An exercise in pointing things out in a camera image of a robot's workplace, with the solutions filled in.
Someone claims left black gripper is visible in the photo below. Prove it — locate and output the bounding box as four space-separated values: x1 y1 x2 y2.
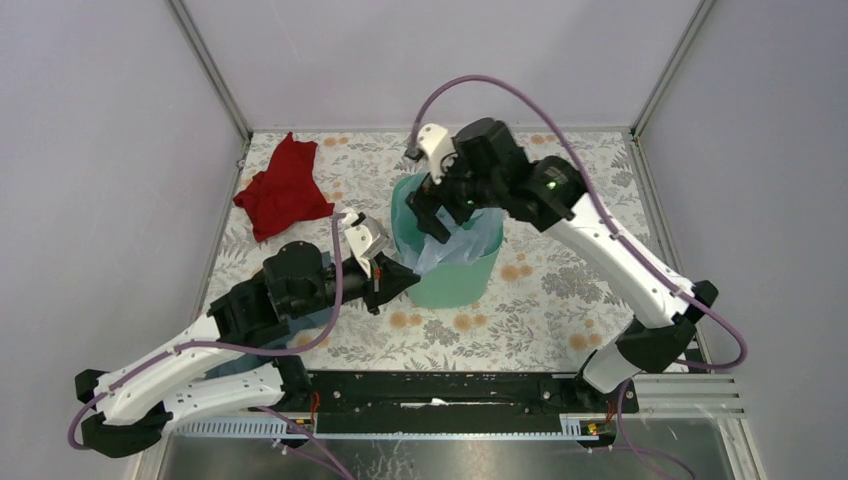
290 252 423 319

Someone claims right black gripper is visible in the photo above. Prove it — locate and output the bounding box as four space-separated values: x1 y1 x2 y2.
405 140 503 244

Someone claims light blue plastic trash bag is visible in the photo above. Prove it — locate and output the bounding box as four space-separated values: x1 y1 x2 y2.
409 208 503 275

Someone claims green plastic trash bin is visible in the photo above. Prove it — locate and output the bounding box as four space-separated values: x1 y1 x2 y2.
391 173 504 309

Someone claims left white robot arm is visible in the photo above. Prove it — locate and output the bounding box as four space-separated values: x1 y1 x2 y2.
68 242 420 458

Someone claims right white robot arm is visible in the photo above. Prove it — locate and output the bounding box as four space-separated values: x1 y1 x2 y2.
406 118 718 412

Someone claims blue-grey cloth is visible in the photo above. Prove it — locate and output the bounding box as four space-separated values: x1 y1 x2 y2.
204 308 339 380

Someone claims red cloth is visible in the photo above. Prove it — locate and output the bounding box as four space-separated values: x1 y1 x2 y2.
233 134 334 243

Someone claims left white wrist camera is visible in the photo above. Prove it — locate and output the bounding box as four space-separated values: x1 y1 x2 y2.
341 207 390 279

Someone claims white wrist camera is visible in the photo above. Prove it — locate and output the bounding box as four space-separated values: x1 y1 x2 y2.
404 123 457 185
341 207 390 279

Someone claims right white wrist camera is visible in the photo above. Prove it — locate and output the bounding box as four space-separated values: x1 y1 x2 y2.
404 123 457 185

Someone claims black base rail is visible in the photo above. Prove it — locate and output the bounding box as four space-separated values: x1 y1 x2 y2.
273 370 639 435

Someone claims left aluminium corner post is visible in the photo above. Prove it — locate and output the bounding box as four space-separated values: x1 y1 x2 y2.
165 0 253 145

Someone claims aluminium corner post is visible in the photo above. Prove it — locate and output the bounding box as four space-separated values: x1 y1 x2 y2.
165 0 253 145
630 0 717 138

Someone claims right aluminium corner post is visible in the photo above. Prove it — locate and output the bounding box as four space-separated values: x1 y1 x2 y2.
630 0 717 138

